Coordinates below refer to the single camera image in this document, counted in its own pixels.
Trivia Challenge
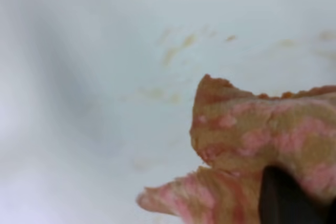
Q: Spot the pink stained rag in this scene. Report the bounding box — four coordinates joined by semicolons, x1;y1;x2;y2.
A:
137;75;335;223

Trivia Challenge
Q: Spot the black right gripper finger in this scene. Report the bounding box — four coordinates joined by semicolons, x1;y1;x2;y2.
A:
258;166;335;224

